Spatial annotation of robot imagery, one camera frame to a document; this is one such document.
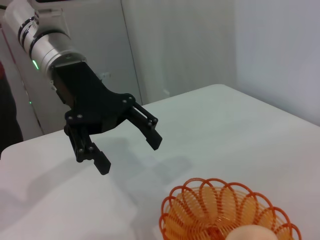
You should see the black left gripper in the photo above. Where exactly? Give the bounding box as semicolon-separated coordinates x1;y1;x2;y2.
51;61;163;176

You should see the orange plastic woven basket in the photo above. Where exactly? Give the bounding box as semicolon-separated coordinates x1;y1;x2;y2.
159;177;301;240

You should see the cream coloured bread bun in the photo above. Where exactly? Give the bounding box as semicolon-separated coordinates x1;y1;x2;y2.
226;224;278;240

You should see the person in dark maroon clothing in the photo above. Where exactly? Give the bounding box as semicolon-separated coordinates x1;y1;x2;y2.
0;58;24;149

